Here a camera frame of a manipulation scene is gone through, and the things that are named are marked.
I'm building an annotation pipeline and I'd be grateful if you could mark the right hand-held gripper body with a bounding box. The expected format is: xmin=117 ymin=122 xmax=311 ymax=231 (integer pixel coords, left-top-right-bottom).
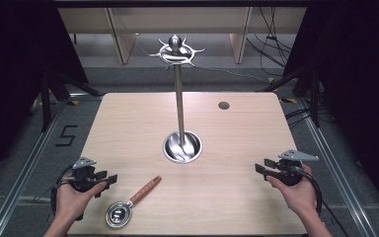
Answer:
xmin=273 ymin=149 xmax=320 ymax=188

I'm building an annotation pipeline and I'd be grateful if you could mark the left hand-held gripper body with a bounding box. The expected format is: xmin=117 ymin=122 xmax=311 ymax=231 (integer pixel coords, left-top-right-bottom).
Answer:
xmin=66 ymin=157 xmax=109 ymax=194

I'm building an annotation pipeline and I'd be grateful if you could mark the person's right hand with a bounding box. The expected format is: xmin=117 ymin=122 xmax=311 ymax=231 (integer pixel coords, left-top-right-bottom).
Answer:
xmin=265 ymin=163 xmax=320 ymax=217

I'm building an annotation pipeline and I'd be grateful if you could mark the person's left hand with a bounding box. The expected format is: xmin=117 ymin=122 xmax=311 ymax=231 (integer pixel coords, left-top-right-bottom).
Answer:
xmin=54 ymin=181 xmax=109 ymax=223

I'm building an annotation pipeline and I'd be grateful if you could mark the black metal stand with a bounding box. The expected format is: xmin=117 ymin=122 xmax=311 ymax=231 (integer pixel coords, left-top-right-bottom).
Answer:
xmin=38 ymin=67 xmax=104 ymax=133
xmin=256 ymin=64 xmax=322 ymax=128

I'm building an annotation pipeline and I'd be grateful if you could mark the metal utensil hanging stand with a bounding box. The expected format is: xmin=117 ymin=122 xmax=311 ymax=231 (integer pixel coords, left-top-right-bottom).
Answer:
xmin=149 ymin=34 xmax=207 ymax=165

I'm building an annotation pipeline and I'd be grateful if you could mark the black curtain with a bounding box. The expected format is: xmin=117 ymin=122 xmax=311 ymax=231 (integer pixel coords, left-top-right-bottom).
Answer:
xmin=0 ymin=0 xmax=91 ymax=192
xmin=281 ymin=0 xmax=379 ymax=211

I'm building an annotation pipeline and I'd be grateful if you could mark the light wooden shelf unit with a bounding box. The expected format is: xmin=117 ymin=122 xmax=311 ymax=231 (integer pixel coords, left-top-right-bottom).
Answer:
xmin=57 ymin=6 xmax=308 ymax=66

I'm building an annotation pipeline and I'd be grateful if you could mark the metal scoop with wooden handle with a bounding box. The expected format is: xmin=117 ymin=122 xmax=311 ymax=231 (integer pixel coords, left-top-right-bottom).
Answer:
xmin=104 ymin=175 xmax=163 ymax=230

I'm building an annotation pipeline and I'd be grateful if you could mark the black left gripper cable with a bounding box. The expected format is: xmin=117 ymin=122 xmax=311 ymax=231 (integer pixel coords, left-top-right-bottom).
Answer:
xmin=49 ymin=163 xmax=77 ymax=219

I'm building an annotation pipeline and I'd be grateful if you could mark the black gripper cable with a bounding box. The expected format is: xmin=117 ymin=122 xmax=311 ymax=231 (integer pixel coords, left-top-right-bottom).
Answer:
xmin=49 ymin=163 xmax=77 ymax=219
xmin=294 ymin=165 xmax=350 ymax=237

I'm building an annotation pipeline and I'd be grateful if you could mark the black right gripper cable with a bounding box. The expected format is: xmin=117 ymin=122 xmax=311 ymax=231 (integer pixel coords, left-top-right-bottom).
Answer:
xmin=294 ymin=165 xmax=350 ymax=237

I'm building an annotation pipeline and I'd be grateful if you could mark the aluminium floor rail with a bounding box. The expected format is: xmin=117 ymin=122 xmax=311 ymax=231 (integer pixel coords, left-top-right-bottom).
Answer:
xmin=0 ymin=98 xmax=71 ymax=237
xmin=295 ymin=98 xmax=378 ymax=237

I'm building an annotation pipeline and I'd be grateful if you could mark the thin white floor cable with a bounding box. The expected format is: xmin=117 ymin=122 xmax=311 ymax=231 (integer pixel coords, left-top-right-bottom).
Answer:
xmin=193 ymin=64 xmax=271 ymax=85

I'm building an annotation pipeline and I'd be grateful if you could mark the bundle of black floor cables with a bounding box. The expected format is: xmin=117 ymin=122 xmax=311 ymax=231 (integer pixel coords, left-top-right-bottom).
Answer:
xmin=245 ymin=6 xmax=294 ymax=84

